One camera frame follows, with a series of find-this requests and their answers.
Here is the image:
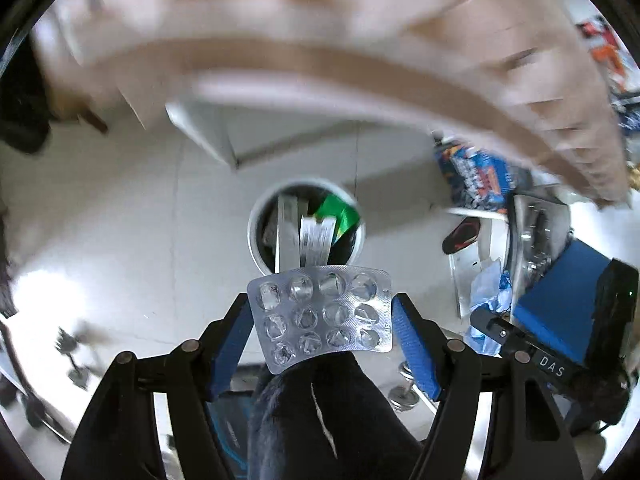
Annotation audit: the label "person dark trousers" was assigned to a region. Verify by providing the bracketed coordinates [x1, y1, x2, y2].
[247, 352, 422, 479]

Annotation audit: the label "checkered brown tablecloth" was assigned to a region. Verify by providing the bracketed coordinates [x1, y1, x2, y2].
[32, 0, 629, 206]

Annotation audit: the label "blue printed carton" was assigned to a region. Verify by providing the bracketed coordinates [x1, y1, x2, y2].
[434, 143, 516, 212]

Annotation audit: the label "silver pill blister pack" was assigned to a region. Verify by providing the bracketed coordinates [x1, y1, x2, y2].
[247, 266, 393, 375]

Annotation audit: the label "white medicine box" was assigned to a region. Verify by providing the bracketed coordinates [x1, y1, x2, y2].
[276, 194, 300, 273]

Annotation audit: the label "dumbbell left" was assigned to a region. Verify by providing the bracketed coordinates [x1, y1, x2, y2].
[55, 328, 92, 390]

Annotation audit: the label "red black slipper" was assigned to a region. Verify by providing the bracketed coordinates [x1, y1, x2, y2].
[442, 217, 482, 255]

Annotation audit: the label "dumbbell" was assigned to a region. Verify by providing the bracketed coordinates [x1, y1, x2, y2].
[55, 328, 92, 390]
[387, 361, 421, 413]

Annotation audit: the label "grey medicine box sleeve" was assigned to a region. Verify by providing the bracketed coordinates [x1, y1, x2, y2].
[299, 217, 336, 268]

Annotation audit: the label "white round trash bin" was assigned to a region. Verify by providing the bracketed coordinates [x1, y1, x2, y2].
[247, 178, 366, 275]

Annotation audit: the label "dumbbell right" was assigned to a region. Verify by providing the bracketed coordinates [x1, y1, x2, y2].
[387, 361, 421, 413]

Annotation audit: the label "white table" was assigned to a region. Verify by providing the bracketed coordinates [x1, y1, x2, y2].
[165, 100, 239, 169]

